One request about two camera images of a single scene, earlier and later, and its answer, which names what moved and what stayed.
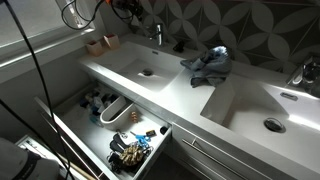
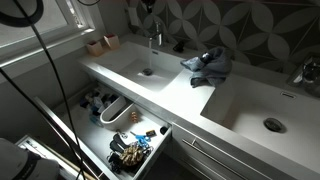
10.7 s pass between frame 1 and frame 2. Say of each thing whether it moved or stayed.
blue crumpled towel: stayed
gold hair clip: stayed
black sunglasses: stayed
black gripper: moved
